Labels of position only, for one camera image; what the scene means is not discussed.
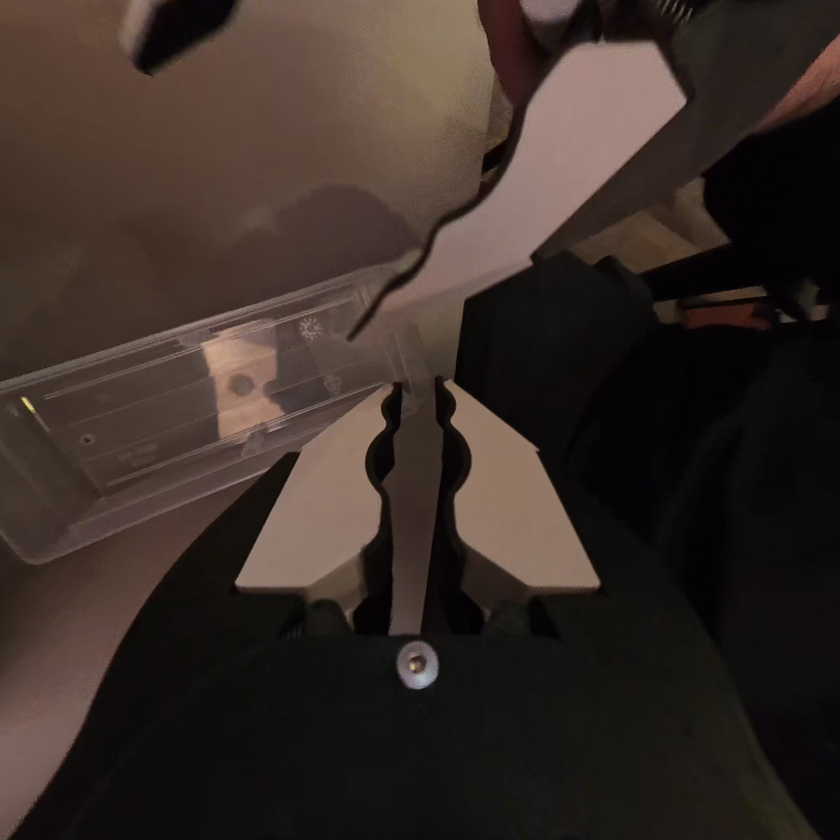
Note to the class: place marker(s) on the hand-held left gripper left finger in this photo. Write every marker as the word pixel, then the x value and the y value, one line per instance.
pixel 315 518

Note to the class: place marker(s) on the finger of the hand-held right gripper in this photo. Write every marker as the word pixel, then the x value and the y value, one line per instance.
pixel 177 33
pixel 590 151

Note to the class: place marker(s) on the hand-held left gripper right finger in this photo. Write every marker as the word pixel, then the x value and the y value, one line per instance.
pixel 518 518

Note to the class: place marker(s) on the clear plastic drawer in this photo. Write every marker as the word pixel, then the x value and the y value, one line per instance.
pixel 164 394

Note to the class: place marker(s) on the person's right forearm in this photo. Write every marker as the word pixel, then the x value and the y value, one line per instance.
pixel 807 92

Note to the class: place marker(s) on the person's right hand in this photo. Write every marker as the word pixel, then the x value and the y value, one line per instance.
pixel 512 52

